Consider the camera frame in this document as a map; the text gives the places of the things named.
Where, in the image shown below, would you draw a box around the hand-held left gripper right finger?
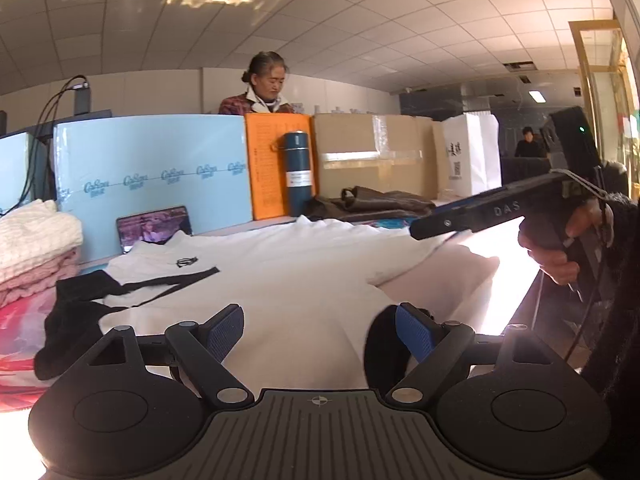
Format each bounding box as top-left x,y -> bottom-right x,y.
384,302 -> 557,407

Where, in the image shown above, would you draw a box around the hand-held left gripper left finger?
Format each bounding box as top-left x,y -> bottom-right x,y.
87,303 -> 256,409

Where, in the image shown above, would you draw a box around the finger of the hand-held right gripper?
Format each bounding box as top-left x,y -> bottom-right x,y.
409,199 -> 482,241

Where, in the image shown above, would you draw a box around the white garment with black trim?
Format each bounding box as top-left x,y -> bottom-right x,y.
100,214 -> 501,391

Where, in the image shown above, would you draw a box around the person's right hand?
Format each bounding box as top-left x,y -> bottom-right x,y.
517,200 -> 609,287

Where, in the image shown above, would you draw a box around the brown garment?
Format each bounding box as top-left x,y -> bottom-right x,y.
304,185 -> 437,224

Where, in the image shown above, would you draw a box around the white paper bag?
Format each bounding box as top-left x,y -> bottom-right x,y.
442,112 -> 502,198

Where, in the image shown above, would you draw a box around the brown cardboard box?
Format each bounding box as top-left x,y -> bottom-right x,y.
312,113 -> 447,201

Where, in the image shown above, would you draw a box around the black smartphone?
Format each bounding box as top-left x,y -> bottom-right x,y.
116,205 -> 194,256

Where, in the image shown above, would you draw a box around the black cloth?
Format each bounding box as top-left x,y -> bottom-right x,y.
34,266 -> 221,382

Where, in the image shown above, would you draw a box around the dark blue thermos bottle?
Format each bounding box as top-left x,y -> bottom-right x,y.
283,130 -> 316,217

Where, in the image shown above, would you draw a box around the orange cardboard box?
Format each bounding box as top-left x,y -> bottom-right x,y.
244,112 -> 319,221

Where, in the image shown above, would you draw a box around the large light blue foam board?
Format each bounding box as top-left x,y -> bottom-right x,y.
52,113 -> 254,264

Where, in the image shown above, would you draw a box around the pink knitted sweater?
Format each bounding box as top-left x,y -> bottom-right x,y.
0,249 -> 82,308

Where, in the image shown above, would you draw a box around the cream knitted sweater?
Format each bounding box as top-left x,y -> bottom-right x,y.
0,199 -> 84,283

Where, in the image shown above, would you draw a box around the small light blue foam board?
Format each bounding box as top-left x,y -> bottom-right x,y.
0,132 -> 37,217

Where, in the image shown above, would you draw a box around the golden door frame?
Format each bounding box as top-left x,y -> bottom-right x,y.
568,19 -> 640,201

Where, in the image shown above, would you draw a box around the black cables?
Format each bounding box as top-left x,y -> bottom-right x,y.
29,74 -> 92,202

